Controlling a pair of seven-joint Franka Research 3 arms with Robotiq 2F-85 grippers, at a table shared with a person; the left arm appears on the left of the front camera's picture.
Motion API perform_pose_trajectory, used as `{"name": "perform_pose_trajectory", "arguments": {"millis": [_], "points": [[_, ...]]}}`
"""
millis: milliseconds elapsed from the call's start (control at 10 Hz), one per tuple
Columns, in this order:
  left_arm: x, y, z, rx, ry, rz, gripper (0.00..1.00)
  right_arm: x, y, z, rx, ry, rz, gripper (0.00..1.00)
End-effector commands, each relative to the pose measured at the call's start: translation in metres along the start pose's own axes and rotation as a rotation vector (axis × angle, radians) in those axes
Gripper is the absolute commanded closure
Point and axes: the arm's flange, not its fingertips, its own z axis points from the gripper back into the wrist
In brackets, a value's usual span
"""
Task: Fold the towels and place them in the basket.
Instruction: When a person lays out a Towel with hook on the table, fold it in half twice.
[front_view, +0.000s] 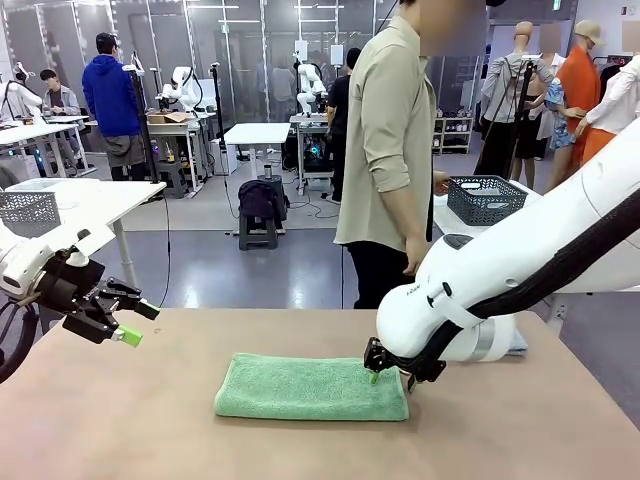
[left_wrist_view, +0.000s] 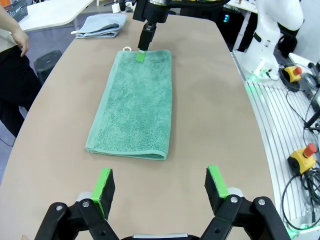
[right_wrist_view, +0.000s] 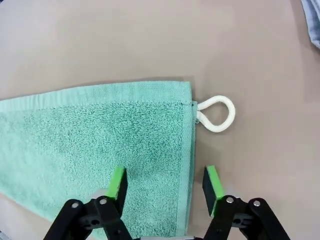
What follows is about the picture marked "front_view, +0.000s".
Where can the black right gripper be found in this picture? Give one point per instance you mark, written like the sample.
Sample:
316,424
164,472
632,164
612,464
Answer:
380,357

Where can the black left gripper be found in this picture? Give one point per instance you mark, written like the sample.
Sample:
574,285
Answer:
75,295

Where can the mint green towel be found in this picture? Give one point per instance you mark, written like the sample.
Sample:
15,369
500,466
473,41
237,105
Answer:
310,385

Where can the person's right forearm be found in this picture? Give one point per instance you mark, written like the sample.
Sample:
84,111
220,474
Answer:
407,220

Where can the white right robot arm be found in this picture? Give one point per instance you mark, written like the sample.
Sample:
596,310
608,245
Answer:
525,250

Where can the grey plastic lattice basket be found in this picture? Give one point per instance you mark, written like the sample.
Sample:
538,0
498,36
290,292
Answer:
30,212

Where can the person's right hand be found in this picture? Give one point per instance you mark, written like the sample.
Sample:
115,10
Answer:
416,252

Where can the person's left hand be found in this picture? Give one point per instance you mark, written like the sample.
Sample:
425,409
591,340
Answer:
440,182

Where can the white table with grey leg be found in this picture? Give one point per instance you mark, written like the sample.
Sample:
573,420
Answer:
100,200

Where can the low grey plastic stool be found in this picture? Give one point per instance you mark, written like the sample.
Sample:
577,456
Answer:
172,175

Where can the grey step stool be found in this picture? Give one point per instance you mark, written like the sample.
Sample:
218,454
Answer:
260,235

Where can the clear plastic bin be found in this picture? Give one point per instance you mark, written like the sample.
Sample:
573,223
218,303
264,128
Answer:
30,184

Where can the white table with rounded corners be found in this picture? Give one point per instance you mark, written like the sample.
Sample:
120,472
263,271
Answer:
450,220

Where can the black backpack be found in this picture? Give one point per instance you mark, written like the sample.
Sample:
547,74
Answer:
260,200

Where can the grey background workbench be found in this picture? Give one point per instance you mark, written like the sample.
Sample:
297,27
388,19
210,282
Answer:
175,130

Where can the cardboard box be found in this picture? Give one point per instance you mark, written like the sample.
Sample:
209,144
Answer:
167,118

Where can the long white background table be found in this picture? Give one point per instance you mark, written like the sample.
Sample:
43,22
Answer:
30,132

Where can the small white standing desk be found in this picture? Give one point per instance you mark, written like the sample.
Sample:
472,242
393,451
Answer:
257,134

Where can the person in blue hoodie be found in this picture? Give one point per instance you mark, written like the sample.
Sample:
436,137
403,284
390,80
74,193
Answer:
112,95

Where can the thin black pole stand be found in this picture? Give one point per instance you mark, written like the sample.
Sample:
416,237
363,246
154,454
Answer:
217,110

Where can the seated person in grey jacket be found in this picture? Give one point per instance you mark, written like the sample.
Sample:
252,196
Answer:
60,102

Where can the white shoe rack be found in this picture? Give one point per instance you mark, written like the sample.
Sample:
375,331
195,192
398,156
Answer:
455,135

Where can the person in beige shirt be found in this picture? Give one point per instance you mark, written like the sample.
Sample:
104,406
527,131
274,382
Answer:
380,125

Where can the person in black clothes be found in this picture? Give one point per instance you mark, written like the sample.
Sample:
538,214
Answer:
342,105

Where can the black tripod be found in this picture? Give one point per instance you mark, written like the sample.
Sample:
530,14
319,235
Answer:
522,95

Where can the figure in blue patterned dress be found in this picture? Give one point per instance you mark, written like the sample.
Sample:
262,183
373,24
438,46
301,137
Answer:
560,115

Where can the mannequin in grey shirt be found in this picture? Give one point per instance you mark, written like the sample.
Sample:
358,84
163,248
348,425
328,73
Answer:
502,85

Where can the mannequin in orange vest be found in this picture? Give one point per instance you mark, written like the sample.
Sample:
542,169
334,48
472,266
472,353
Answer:
580,90

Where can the mannequin in orange trousers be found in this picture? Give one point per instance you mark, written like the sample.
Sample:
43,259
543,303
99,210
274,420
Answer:
620,95

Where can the tall black camera stand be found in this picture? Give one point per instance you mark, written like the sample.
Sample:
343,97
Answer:
145,125

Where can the metal frame robot workbench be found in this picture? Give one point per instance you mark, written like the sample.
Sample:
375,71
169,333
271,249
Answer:
307,122

